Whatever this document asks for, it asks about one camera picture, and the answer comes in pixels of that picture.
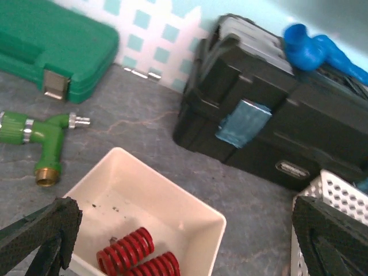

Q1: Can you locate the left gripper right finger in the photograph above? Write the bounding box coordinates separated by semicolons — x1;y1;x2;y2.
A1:
292;196;367;276

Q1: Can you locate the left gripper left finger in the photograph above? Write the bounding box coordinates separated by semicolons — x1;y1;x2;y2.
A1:
1;197;82;275

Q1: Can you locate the white spring tray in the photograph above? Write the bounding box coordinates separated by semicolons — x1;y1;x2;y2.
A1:
67;147;226;275

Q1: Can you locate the red spring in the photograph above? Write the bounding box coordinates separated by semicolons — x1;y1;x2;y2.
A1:
96;227;155;275
125;251;181;276

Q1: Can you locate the white perforated basket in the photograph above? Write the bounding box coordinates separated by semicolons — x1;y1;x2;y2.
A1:
290;170;367;275

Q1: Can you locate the black toolbox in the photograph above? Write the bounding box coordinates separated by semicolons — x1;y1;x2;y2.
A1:
173;14;367;191

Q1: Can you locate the green tool case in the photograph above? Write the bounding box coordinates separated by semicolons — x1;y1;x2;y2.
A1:
1;1;119;104

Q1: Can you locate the green hose nozzle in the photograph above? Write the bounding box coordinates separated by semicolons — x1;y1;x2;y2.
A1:
1;110;91;187

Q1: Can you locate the blue corrugated hose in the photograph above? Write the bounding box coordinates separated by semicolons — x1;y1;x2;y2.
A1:
283;23;368;87

